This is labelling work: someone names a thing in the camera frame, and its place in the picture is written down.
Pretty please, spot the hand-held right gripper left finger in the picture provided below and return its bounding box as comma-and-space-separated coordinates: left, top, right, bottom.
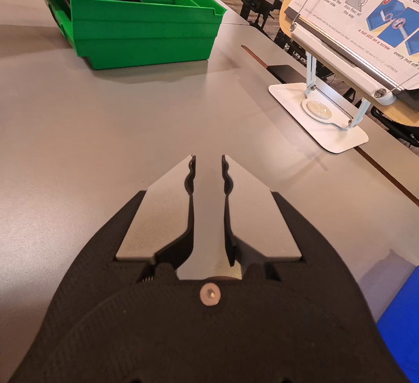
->
115, 154, 197, 273

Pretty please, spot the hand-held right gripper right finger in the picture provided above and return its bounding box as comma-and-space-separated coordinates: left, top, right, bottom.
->
222, 154, 302, 279

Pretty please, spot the green plastic bin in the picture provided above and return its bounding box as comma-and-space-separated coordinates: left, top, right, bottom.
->
36, 0, 227, 71

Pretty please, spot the wooden book stand white base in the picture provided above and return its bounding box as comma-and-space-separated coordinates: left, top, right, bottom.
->
268, 0, 419, 154

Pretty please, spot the black flat desk plate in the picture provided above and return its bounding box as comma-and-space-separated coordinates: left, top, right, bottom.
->
267, 65, 306, 84

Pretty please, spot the blue plastic bin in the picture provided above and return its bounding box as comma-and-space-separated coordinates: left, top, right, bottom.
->
376, 265, 419, 383

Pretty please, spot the printed instruction sheet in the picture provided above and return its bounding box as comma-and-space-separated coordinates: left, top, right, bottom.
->
290, 0, 419, 90

